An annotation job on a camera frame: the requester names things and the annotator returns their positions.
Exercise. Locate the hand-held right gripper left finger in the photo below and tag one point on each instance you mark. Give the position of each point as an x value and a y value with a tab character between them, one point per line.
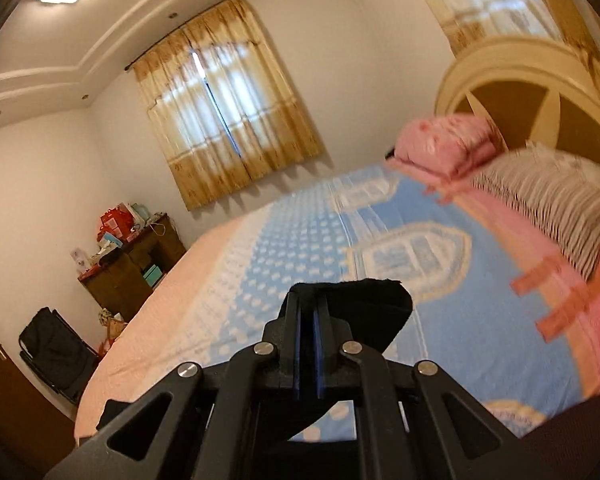
304	350

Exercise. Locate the teal box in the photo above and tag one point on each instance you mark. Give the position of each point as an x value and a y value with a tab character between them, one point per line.
152	273

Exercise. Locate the white gift bag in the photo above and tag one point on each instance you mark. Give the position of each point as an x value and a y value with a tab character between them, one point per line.
135	212

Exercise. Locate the black pants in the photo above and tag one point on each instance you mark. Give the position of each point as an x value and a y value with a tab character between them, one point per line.
375	315

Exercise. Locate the brown wooden desk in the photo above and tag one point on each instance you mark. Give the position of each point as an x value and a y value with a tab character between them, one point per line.
125	280

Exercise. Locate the brown wooden door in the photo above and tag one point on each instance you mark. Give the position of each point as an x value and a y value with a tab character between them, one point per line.
15	400

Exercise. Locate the striped pillow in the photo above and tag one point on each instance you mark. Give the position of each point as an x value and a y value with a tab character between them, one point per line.
550	200

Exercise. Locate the pink floral pillow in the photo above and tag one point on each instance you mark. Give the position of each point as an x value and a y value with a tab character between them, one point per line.
445	145

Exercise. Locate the dark curtain rod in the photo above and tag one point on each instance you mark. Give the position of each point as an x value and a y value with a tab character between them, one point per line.
180	27

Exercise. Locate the red gift bag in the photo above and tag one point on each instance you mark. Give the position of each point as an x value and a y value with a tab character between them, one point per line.
114	225

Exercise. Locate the cream and brown bed headboard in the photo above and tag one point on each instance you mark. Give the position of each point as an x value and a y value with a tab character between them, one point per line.
510	95

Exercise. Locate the beige window curtain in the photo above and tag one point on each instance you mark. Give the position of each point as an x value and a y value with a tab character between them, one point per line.
225	110
500	0

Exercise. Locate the woven basket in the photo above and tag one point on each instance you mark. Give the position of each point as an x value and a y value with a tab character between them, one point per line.
112	325

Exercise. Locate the blue polka dot bedsheet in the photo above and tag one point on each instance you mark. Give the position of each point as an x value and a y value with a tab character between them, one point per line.
480	310

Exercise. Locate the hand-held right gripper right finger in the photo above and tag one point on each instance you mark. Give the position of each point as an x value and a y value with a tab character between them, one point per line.
321	355

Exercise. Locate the pale pink bedspread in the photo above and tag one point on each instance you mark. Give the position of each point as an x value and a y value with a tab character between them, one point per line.
170	320

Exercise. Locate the black folding chair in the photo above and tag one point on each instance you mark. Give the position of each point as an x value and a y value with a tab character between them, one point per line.
55	350

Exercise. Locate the person's dark dotted clothing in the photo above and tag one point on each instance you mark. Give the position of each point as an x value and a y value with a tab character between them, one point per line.
575	445

